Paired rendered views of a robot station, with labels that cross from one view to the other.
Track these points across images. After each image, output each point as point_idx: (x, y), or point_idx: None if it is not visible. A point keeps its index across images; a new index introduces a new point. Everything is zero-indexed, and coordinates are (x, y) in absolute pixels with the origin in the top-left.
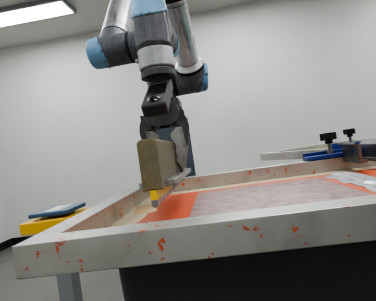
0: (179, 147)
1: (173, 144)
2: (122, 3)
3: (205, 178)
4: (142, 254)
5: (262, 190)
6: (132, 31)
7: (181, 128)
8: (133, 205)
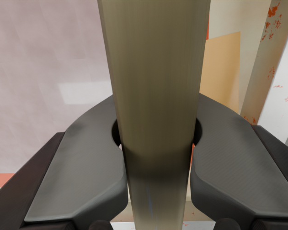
0: (96, 125)
1: (121, 145)
2: None
3: (123, 217)
4: None
5: (8, 124)
6: None
7: (40, 201)
8: (245, 106)
